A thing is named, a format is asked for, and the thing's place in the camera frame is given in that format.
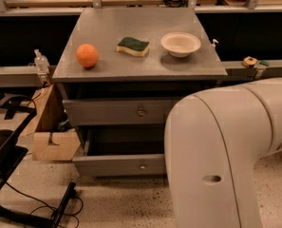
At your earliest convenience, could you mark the grey drawer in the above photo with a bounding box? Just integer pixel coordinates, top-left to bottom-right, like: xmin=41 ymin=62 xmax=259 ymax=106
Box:
xmin=63 ymin=99 xmax=178 ymax=126
xmin=73 ymin=124 xmax=165 ymax=177

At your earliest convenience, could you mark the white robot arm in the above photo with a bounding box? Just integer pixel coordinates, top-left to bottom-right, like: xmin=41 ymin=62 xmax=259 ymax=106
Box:
xmin=164 ymin=78 xmax=282 ymax=228

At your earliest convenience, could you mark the grey top drawer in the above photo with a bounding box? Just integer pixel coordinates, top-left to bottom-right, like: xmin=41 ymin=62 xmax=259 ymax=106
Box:
xmin=63 ymin=99 xmax=178 ymax=126

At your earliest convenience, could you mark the grey drawer cabinet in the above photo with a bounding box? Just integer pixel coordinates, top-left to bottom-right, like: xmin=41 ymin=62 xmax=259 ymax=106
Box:
xmin=51 ymin=7 xmax=229 ymax=179

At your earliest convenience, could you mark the green yellow sponge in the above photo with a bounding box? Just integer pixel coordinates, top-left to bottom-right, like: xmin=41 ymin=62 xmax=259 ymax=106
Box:
xmin=117 ymin=37 xmax=149 ymax=57

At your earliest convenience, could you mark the white bowl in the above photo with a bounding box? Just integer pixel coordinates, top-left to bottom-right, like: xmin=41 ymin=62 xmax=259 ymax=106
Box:
xmin=160 ymin=32 xmax=201 ymax=58

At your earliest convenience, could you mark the orange fruit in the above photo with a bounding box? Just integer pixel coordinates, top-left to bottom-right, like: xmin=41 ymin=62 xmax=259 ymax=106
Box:
xmin=75 ymin=44 xmax=99 ymax=68

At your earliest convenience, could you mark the small white pump bottle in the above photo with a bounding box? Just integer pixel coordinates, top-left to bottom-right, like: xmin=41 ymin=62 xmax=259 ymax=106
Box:
xmin=211 ymin=39 xmax=219 ymax=48

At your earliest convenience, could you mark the cardboard box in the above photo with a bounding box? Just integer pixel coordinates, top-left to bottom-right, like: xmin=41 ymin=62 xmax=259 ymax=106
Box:
xmin=22 ymin=85 xmax=80 ymax=162

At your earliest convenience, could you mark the clear sanitizer bottle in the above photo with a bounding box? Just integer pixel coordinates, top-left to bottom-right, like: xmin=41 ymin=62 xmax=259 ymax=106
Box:
xmin=34 ymin=49 xmax=49 ymax=72

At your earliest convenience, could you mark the small green object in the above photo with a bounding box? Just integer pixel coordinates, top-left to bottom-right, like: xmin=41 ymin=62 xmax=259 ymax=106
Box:
xmin=259 ymin=61 xmax=270 ymax=67

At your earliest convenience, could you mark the black chair frame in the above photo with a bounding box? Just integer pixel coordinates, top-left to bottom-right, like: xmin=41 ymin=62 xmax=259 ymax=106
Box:
xmin=0 ymin=94 xmax=76 ymax=228

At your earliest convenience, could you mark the black floor cable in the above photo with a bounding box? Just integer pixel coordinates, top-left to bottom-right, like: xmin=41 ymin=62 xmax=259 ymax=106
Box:
xmin=6 ymin=180 xmax=85 ymax=228

